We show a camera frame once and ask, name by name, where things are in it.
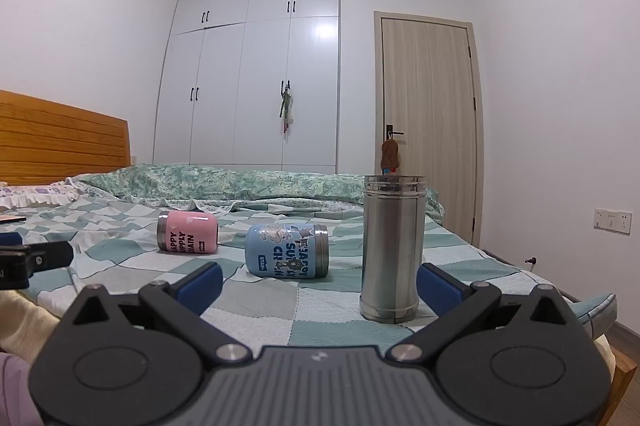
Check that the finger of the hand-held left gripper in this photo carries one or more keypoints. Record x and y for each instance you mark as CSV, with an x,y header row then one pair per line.
x,y
10,240
45,255

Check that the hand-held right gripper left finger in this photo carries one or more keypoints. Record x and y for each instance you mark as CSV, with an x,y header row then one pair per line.
x,y
202,287

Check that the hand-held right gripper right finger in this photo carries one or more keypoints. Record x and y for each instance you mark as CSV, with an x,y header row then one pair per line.
x,y
439,288

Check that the pink printed cup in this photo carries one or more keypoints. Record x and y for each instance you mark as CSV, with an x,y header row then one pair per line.
x,y
187,233

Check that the blue printed cup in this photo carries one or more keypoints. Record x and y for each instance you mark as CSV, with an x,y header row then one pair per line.
x,y
280,251

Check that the stainless steel cup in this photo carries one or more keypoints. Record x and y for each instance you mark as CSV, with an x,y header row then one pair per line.
x,y
392,251

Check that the frilled floral pillow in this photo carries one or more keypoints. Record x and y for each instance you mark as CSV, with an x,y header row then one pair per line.
x,y
35,194

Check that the cream blanket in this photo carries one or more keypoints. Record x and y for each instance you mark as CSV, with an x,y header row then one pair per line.
x,y
25,318

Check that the black door stop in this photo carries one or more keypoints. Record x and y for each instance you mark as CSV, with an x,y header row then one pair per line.
x,y
531,260

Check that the checkered green bed sheet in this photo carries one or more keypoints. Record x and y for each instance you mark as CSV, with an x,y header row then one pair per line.
x,y
310,306

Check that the wooden headboard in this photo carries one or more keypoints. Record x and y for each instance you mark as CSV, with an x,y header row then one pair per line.
x,y
60,140

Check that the green floral quilt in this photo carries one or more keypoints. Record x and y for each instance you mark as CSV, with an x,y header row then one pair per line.
x,y
250,183

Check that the purple clothing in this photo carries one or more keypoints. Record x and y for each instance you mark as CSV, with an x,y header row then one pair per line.
x,y
17,391

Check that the brown hanging toy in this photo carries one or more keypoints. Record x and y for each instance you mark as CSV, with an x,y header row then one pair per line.
x,y
389,154

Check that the teal cushioned chair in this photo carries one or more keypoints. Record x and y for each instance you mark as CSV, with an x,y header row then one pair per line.
x,y
597,313

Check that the green hanging ornament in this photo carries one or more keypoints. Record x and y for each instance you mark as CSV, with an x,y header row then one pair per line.
x,y
286,108

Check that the light wooden door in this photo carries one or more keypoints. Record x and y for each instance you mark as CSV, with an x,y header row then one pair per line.
x,y
430,90

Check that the white wardrobe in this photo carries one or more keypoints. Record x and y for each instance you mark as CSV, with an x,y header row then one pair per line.
x,y
250,80

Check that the white wall socket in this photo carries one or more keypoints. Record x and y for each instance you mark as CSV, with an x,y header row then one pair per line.
x,y
612,221

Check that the wooden bed frame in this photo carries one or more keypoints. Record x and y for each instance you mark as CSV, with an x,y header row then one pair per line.
x,y
620,381

